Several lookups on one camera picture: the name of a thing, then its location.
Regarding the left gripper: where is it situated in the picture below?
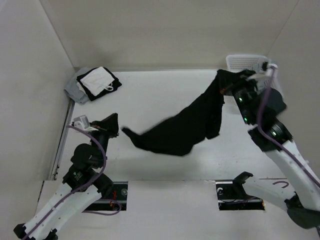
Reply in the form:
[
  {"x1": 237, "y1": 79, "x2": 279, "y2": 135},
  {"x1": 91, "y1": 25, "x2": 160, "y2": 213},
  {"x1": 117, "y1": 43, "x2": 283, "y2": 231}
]
[{"x1": 86, "y1": 112, "x2": 120, "y2": 167}]

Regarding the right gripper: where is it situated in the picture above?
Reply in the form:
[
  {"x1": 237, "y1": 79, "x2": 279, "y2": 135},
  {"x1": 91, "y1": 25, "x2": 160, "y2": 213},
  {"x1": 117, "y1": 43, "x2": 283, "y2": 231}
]
[{"x1": 217, "y1": 68, "x2": 259, "y2": 123}]

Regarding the black tank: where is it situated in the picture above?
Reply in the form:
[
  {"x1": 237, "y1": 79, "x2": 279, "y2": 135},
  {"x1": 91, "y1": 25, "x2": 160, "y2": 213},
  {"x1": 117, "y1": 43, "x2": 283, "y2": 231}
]
[
  {"x1": 77, "y1": 67, "x2": 122, "y2": 102},
  {"x1": 121, "y1": 69, "x2": 245, "y2": 157}
]

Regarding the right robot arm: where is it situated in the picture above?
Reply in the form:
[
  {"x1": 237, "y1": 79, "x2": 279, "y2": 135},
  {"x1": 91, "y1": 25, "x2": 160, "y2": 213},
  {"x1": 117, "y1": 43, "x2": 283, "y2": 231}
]
[{"x1": 218, "y1": 69, "x2": 320, "y2": 229}]

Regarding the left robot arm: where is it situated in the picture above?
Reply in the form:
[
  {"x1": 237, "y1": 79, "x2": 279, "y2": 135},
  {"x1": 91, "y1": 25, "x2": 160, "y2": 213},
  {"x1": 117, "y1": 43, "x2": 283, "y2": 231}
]
[{"x1": 13, "y1": 113, "x2": 119, "y2": 240}]

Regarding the folded black tank top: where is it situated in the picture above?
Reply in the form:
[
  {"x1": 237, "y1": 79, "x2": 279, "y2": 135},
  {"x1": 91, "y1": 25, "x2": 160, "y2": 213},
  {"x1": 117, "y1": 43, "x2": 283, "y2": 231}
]
[{"x1": 77, "y1": 67, "x2": 122, "y2": 102}]

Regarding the folded white tank top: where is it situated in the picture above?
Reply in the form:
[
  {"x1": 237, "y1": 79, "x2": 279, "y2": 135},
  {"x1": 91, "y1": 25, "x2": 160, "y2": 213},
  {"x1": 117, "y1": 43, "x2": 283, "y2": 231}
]
[{"x1": 80, "y1": 66, "x2": 114, "y2": 97}]

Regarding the folded grey tank top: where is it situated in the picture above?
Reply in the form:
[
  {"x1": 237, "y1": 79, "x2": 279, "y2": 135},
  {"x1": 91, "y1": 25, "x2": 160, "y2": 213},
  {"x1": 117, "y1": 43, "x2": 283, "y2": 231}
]
[{"x1": 64, "y1": 67, "x2": 91, "y2": 105}]

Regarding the white plastic basket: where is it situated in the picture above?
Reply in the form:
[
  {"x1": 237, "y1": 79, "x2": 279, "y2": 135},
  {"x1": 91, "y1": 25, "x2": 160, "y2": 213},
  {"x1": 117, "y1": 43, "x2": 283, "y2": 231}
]
[{"x1": 225, "y1": 54, "x2": 276, "y2": 73}]

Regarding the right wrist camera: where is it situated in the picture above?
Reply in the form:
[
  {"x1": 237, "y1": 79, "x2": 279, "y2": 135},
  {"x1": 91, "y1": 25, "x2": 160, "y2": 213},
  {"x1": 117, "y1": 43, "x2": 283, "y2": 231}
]
[{"x1": 248, "y1": 61, "x2": 279, "y2": 91}]

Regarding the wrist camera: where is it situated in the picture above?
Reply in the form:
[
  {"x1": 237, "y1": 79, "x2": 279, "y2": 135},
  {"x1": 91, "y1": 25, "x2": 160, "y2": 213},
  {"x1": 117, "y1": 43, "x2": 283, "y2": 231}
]
[
  {"x1": 248, "y1": 61, "x2": 279, "y2": 91},
  {"x1": 71, "y1": 115, "x2": 91, "y2": 131}
]

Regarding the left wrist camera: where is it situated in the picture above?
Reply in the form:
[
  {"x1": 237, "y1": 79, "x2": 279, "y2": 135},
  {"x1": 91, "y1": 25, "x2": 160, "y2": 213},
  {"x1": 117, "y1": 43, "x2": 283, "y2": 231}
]
[{"x1": 71, "y1": 115, "x2": 91, "y2": 131}]

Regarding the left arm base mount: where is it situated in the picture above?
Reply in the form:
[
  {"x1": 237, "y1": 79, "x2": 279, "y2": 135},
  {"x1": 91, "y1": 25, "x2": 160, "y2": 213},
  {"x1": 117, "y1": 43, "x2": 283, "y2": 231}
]
[{"x1": 85, "y1": 182, "x2": 128, "y2": 213}]

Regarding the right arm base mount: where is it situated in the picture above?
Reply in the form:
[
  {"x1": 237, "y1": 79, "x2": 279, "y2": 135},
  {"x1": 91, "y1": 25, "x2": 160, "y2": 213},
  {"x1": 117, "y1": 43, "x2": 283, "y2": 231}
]
[{"x1": 215, "y1": 171, "x2": 265, "y2": 211}]

